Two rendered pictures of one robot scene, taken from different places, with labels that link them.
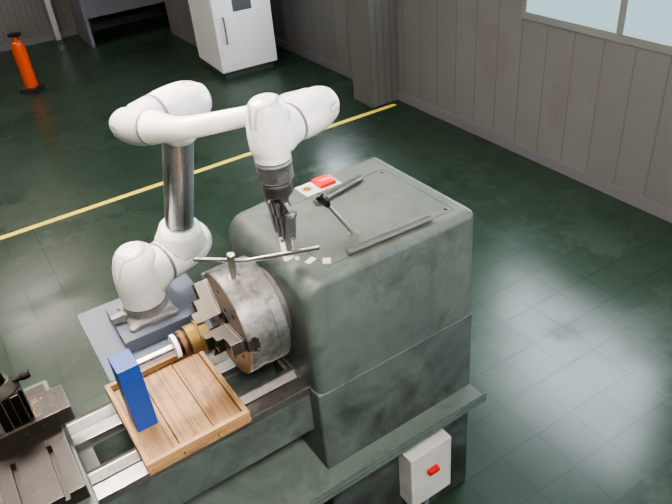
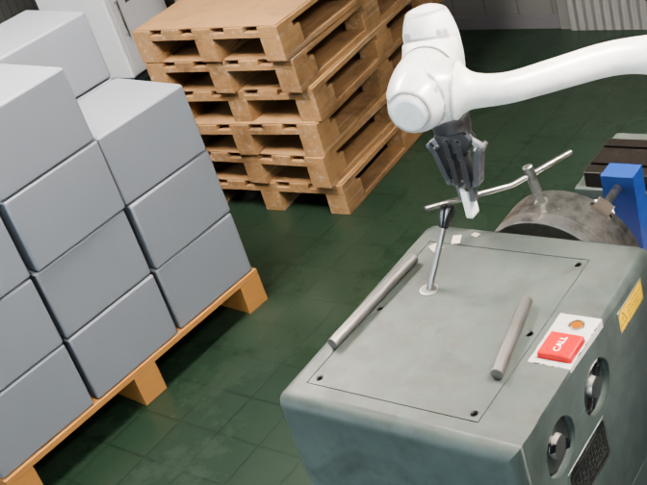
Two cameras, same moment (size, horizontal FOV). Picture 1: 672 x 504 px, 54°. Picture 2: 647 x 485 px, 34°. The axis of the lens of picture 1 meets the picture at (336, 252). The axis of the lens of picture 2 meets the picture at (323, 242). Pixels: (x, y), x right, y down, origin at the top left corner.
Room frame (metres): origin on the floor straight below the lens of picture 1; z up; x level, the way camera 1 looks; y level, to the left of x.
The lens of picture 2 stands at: (3.14, -0.65, 2.38)
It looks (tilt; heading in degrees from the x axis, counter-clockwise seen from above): 30 degrees down; 165
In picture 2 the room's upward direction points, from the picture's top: 19 degrees counter-clockwise
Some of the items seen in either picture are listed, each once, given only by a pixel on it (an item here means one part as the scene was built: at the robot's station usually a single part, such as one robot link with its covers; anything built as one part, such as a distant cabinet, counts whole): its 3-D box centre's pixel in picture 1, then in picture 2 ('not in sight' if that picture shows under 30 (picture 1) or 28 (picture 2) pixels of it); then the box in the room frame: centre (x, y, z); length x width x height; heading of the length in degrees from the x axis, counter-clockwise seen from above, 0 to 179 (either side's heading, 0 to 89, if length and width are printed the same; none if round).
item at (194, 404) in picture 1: (175, 403); not in sight; (1.36, 0.50, 0.88); 0.36 x 0.30 x 0.04; 30
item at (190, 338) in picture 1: (192, 338); not in sight; (1.41, 0.42, 1.08); 0.09 x 0.09 x 0.09; 30
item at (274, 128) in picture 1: (272, 126); (431, 48); (1.47, 0.12, 1.65); 0.13 x 0.11 x 0.16; 139
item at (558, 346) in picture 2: (323, 182); (560, 348); (1.91, 0.02, 1.26); 0.06 x 0.06 x 0.02; 30
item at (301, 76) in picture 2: not in sight; (310, 60); (-1.72, 0.92, 0.49); 1.39 x 0.95 x 0.98; 123
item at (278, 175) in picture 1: (274, 169); not in sight; (1.46, 0.13, 1.54); 0.09 x 0.09 x 0.06
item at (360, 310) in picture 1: (351, 265); (488, 395); (1.71, -0.05, 1.06); 0.59 x 0.48 x 0.39; 120
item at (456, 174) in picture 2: (285, 221); (454, 161); (1.45, 0.12, 1.40); 0.04 x 0.01 x 0.11; 120
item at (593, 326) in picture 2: (319, 192); (567, 352); (1.89, 0.04, 1.23); 0.13 x 0.08 x 0.06; 120
